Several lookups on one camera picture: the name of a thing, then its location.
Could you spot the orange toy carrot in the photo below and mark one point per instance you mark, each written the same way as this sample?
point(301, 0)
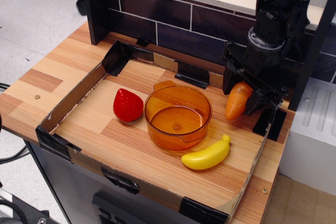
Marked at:
point(236, 103)

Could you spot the white ribbed block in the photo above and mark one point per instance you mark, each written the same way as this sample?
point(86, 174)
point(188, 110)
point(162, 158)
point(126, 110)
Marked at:
point(309, 154)

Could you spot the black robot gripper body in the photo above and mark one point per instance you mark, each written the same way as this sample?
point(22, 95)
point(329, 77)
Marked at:
point(258, 65)

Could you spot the red toy strawberry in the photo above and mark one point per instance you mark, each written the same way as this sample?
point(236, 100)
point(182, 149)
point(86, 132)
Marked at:
point(127, 105)

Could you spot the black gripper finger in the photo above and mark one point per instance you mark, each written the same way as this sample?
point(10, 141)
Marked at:
point(229, 80)
point(258, 100)

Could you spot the yellow toy banana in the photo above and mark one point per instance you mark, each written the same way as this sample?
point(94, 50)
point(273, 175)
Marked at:
point(208, 157)

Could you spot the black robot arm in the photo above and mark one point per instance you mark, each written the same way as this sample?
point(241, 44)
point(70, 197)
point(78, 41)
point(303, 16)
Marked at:
point(281, 20)

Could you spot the dark brick backsplash panel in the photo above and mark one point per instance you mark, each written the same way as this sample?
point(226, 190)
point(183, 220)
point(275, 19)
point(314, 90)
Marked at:
point(200, 28)

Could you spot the taped cardboard fence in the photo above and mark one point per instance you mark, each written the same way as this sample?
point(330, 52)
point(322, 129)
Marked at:
point(85, 150)

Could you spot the black metal bracket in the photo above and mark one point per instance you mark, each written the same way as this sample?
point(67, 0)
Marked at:
point(14, 210)

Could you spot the transparent orange plastic pot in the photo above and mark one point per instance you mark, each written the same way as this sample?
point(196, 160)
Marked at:
point(177, 115)

